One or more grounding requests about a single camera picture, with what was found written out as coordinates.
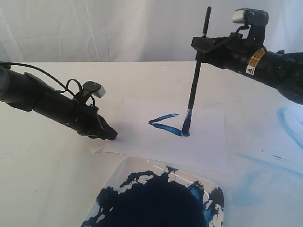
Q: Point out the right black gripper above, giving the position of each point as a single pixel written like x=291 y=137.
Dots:
x=242 y=52

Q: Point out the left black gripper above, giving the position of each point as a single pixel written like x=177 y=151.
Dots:
x=84 y=120

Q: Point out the white paper sheet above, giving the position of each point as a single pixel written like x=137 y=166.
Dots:
x=151 y=130

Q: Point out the black paintbrush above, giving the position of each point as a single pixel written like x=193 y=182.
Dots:
x=187 y=120

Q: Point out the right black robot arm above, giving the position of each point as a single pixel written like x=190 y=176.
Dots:
x=284 y=73

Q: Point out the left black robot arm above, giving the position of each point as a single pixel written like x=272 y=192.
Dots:
x=28 y=93

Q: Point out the white square paint plate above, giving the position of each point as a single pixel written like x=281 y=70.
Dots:
x=146 y=193

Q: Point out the white backdrop curtain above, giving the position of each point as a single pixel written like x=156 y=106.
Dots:
x=132 y=30

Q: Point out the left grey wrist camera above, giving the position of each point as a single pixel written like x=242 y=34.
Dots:
x=91 y=88

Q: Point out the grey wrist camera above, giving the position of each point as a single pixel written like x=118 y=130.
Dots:
x=248 y=16
x=91 y=88

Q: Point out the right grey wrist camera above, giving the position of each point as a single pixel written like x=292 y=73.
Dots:
x=248 y=16

